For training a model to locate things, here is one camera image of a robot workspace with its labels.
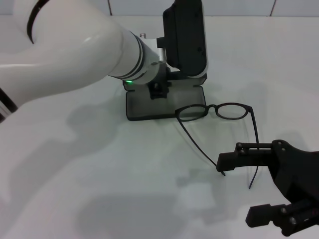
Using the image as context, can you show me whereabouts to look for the black thin-framed glasses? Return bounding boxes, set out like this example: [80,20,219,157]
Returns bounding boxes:
[174,102,261,190]

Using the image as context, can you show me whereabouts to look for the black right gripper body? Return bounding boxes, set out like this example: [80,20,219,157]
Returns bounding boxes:
[267,139,319,227]

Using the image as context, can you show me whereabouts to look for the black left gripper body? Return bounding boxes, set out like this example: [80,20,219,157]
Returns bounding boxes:
[147,65,173,101]

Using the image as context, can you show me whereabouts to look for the black glasses case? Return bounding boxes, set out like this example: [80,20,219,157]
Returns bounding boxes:
[123,72,208,122]

